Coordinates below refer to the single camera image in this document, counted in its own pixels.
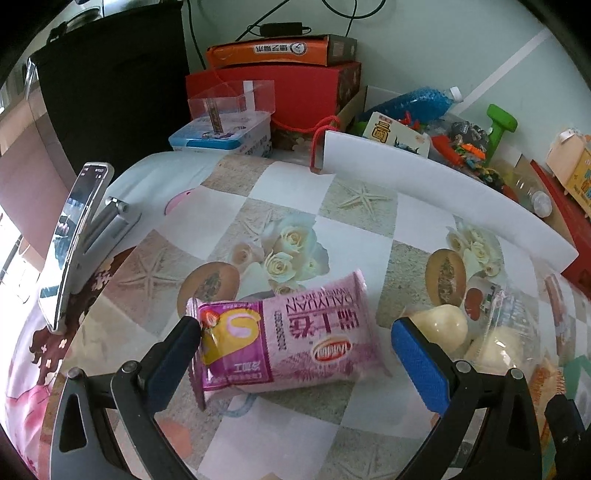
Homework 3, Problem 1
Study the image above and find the cream card box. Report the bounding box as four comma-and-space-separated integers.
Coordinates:
362, 112, 432, 158

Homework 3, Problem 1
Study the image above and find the pink snack packet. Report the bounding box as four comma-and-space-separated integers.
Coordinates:
186, 270, 393, 411

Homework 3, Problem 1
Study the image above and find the silver phone stand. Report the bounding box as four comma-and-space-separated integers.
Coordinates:
69, 196, 141, 296

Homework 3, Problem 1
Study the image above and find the pile of colourful toys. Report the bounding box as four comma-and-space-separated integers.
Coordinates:
397, 111, 513, 185

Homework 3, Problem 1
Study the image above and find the red gift box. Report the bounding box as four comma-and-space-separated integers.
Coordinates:
185, 62, 363, 151

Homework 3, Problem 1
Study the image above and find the black power adapter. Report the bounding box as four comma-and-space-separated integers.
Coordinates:
261, 21, 303, 35

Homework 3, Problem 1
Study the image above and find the blue bead bottle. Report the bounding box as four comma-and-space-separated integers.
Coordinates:
355, 85, 465, 127

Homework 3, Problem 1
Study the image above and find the red rope handle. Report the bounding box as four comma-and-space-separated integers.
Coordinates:
270, 115, 340, 174

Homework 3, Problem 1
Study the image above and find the yellow toy case with handle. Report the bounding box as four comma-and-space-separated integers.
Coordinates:
546, 129, 591, 206

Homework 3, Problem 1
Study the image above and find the orange carton box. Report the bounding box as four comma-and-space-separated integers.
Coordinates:
205, 34, 358, 70

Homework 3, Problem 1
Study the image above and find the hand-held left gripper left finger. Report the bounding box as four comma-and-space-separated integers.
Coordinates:
48, 315, 204, 480

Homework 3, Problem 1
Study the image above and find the smartphone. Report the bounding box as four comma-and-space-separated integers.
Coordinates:
39, 161, 115, 333

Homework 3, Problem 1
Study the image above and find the clear plastic bottle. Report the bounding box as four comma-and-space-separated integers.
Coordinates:
508, 166, 552, 217

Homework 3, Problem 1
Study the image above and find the clear plastic container blue lid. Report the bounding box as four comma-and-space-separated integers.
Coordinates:
168, 111, 273, 158

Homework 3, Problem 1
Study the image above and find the clear packet of round cakes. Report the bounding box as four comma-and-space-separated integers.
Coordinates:
406, 277, 546, 370

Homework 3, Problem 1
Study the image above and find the green dumbbell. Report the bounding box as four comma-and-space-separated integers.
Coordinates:
480, 104, 518, 162

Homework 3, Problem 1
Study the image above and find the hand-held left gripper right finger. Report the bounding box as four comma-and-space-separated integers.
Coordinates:
390, 318, 552, 480

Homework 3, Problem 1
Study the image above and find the floral printed tablecloth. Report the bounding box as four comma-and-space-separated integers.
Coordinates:
0, 150, 591, 480

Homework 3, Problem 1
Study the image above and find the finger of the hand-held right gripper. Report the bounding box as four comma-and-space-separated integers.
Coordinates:
544, 394, 586, 480

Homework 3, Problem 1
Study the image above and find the clear plastic box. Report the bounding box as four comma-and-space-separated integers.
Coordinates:
188, 79, 276, 127

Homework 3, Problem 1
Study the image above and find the red box with slot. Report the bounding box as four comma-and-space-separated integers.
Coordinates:
529, 159, 591, 287

